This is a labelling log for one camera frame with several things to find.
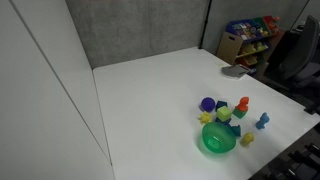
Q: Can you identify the orange toy figure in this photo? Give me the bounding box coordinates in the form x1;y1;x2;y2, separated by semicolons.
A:
235;96;251;112

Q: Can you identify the green storage bin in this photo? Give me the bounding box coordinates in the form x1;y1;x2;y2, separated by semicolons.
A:
253;17;273;36

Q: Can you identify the purple spiky ball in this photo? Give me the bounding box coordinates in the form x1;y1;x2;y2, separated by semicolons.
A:
199;96;217;113

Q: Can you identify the dark green foam block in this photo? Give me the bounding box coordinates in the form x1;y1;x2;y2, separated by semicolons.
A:
231;107;248;120

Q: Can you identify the gray office chair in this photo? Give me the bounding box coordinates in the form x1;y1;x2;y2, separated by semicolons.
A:
266;14;320;93

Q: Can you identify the blue foam block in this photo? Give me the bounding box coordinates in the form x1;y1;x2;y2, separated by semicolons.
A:
214;116;232;127
215;100;229;113

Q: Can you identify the red storage bin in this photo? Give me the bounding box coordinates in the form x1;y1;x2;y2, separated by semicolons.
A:
263;14;282;33

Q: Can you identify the blue toy figure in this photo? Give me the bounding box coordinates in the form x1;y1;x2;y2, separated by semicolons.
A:
255;112;271;131

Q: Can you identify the blue storage bin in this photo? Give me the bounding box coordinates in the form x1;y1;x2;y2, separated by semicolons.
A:
225;19;258;41

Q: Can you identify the teal toy figure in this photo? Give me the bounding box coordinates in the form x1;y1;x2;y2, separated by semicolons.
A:
229;124;242;138

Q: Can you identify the green translucent plastic bowl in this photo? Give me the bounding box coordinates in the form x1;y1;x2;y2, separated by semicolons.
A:
201;121;238;155

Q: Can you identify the wooden toy storage shelf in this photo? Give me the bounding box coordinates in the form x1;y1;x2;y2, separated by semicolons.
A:
216;14;287;76

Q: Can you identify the yellow spiky toy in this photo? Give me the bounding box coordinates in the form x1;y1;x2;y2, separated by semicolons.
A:
198;111;214;125

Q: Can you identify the yellow toy figure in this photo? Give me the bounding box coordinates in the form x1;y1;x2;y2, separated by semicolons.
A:
239;132;255;148

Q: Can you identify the black partition post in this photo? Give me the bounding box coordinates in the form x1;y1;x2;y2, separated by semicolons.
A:
198;0;213;50

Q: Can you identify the black metal frame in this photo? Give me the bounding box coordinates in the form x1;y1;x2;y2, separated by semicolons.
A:
249;99;320;180

